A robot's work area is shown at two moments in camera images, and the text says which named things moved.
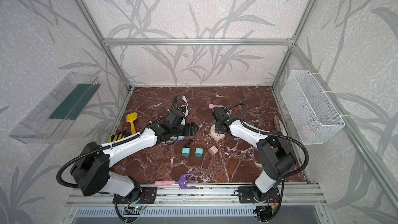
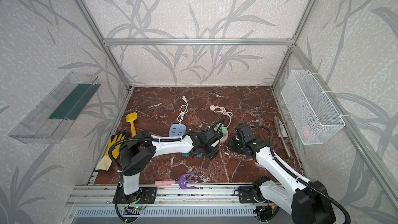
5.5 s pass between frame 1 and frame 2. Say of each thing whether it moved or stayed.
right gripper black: moved
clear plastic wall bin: stayed
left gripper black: moved
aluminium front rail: stayed
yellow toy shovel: stayed
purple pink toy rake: stayed
